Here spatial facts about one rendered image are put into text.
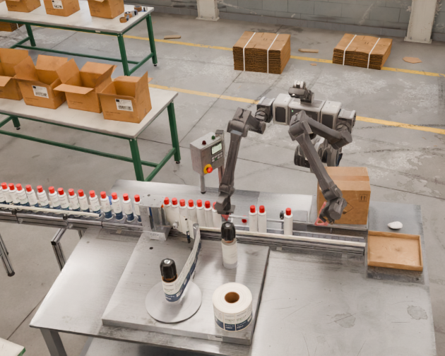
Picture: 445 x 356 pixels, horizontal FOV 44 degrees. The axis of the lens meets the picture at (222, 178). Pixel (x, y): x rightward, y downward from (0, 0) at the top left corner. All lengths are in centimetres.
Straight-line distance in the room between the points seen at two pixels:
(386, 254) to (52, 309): 193
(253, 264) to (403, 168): 267
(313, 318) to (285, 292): 23
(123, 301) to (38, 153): 332
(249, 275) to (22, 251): 241
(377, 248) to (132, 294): 145
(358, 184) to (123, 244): 148
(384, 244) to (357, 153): 232
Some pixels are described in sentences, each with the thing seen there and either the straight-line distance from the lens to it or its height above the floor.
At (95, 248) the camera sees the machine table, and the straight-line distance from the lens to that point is 352.
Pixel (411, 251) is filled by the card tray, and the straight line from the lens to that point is 342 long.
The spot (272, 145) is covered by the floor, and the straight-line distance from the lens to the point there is 572.
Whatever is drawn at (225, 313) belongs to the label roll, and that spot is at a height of 102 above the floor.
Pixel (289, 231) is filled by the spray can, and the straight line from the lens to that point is 331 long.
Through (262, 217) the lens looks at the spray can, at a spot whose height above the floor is 102.
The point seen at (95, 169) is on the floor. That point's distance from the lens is 569.
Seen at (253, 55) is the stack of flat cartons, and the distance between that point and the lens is 713.
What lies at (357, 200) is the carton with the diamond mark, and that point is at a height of 104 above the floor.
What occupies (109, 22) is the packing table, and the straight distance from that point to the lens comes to 704.
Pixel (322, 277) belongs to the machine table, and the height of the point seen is 83.
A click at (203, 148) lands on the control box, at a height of 147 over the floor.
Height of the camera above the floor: 317
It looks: 37 degrees down
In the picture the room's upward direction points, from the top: 4 degrees counter-clockwise
